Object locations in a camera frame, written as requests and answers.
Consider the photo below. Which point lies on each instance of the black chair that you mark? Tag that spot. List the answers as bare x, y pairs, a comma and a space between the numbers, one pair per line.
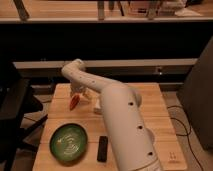
16, 99

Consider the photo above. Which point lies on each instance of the black rectangular remote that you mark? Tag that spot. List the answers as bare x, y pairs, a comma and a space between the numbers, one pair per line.
102, 149

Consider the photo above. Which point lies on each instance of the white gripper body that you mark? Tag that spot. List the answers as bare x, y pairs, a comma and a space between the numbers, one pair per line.
77, 88

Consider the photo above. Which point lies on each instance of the green round plate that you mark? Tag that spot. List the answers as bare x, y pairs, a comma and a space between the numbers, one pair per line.
68, 143

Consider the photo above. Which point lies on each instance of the dark cabinet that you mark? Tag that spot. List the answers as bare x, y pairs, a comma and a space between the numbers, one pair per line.
196, 97

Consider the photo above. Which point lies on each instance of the white paper cup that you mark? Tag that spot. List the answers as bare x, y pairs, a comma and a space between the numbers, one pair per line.
152, 136

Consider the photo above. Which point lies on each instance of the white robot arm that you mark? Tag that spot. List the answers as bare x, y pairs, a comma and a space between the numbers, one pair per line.
131, 141

